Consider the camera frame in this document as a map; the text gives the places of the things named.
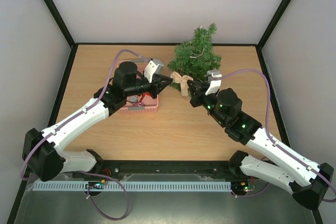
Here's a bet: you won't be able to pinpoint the light blue cable duct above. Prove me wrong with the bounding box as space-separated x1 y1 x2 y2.
32 181 232 192

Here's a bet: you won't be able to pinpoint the silver gift box ornament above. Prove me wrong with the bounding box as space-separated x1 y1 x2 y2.
129 95 139 103

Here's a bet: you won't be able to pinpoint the small green christmas tree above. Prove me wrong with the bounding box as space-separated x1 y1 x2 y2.
167 23 222 82

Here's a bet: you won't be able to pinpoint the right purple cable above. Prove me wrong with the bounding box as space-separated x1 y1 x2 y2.
217 68 336 203

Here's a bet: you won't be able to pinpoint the pink plastic basket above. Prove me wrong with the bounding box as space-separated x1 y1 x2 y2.
117 59 159 113

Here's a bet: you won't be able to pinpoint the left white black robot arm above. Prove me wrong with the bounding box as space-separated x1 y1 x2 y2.
23 59 172 182

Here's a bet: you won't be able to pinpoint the purple cable loop front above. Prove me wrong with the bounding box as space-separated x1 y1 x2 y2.
85 173 129 221

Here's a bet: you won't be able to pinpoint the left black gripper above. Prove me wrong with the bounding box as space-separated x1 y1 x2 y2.
125 75 173 100

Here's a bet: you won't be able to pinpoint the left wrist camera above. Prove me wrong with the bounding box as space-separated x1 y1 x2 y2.
143 59 164 83

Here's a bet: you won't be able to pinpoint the beige felt ornament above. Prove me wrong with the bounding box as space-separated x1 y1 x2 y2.
170 71 193 97

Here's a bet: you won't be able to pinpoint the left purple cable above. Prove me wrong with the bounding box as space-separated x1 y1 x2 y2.
20 49 152 182

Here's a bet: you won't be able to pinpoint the black frame rail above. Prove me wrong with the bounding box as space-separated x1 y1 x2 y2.
70 159 289 182

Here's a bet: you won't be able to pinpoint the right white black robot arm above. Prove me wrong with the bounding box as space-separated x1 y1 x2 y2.
187 80 334 210

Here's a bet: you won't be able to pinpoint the clear led string lights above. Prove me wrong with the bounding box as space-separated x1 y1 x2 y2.
190 25 206 59

